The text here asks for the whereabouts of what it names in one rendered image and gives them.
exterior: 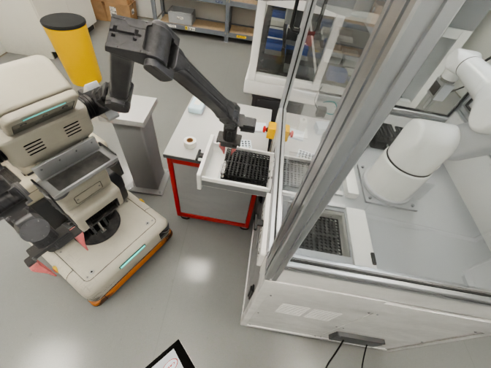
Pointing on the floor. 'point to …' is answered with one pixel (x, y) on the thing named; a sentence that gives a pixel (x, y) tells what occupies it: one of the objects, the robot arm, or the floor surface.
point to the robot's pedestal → (141, 147)
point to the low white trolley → (210, 127)
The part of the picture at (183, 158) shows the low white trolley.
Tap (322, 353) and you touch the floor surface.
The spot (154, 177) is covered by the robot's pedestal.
